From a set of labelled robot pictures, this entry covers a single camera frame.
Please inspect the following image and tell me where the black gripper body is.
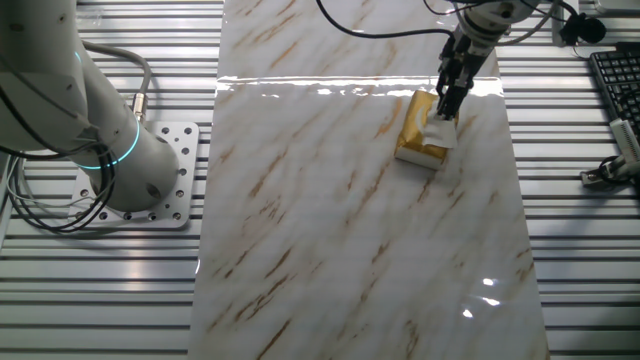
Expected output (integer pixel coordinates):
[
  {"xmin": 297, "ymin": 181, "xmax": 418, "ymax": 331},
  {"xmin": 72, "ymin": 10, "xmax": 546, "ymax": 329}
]
[{"xmin": 437, "ymin": 31, "xmax": 489, "ymax": 90}]

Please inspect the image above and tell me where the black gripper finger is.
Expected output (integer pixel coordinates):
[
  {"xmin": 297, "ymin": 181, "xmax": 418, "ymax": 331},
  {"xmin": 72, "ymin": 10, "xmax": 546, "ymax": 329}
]
[
  {"xmin": 434, "ymin": 77, "xmax": 455, "ymax": 120},
  {"xmin": 451, "ymin": 85, "xmax": 474, "ymax": 122}
]

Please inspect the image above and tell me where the white paper napkin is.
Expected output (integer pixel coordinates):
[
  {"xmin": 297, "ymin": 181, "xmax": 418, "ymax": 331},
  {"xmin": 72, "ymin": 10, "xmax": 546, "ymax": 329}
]
[{"xmin": 421, "ymin": 99, "xmax": 459, "ymax": 150}]

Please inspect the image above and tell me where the gold tissue pack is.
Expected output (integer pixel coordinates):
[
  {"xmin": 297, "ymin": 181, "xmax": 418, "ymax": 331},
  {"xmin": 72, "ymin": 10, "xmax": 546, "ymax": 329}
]
[{"xmin": 393, "ymin": 89, "xmax": 461, "ymax": 172}]

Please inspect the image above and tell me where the metal clamp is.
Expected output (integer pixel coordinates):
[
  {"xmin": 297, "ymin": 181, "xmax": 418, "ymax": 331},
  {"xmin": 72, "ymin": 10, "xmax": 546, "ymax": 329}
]
[{"xmin": 579, "ymin": 153, "xmax": 640, "ymax": 191}]

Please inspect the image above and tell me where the black keyboard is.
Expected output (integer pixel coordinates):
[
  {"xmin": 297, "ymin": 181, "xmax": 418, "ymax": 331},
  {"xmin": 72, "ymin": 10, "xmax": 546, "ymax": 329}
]
[{"xmin": 588, "ymin": 48, "xmax": 640, "ymax": 139}]

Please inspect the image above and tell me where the grey flat object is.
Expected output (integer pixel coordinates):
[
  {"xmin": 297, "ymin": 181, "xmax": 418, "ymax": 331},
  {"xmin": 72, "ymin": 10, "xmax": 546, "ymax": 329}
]
[{"xmin": 593, "ymin": 0, "xmax": 640, "ymax": 15}]

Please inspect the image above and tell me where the white rectangular device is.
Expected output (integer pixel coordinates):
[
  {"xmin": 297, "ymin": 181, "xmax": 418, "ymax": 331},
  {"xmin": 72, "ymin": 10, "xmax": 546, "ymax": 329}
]
[{"xmin": 608, "ymin": 117, "xmax": 640, "ymax": 164}]

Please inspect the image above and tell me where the marble pattern table sheet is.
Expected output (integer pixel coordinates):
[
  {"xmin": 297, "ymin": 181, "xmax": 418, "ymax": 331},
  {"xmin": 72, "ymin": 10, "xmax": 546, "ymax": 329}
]
[{"xmin": 187, "ymin": 0, "xmax": 551, "ymax": 360}]

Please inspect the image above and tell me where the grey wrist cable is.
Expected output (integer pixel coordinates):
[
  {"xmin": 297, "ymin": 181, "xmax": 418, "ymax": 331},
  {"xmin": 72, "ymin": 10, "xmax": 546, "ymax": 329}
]
[{"xmin": 452, "ymin": 0, "xmax": 560, "ymax": 49}]

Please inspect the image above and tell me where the long black gripper cable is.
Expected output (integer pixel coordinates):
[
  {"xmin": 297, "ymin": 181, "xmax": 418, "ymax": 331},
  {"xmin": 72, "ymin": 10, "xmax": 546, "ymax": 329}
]
[{"xmin": 314, "ymin": 0, "xmax": 456, "ymax": 41}]

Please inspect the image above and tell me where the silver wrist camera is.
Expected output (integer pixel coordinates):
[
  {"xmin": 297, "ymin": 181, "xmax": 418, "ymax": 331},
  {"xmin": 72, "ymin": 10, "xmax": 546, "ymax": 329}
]
[{"xmin": 549, "ymin": 0, "xmax": 581, "ymax": 48}]

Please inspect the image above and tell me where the black cable loop at clamp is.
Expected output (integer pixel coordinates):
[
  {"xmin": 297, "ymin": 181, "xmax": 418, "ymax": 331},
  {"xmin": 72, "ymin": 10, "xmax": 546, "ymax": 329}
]
[{"xmin": 598, "ymin": 154, "xmax": 640, "ymax": 189}]

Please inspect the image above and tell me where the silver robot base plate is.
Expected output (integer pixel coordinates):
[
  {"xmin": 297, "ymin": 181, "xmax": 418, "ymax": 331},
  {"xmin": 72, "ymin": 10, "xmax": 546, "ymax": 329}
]
[{"xmin": 67, "ymin": 121, "xmax": 201, "ymax": 231}]

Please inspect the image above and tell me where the grey cable with metal connector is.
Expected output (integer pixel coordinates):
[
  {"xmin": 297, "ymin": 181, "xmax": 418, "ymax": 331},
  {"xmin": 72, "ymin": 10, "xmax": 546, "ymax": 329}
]
[{"xmin": 82, "ymin": 39, "xmax": 153, "ymax": 124}]

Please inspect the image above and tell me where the black cable bundle at base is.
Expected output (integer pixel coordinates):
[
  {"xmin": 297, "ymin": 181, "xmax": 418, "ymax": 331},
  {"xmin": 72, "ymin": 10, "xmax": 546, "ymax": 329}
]
[{"xmin": 0, "ymin": 84, "xmax": 118, "ymax": 235}]

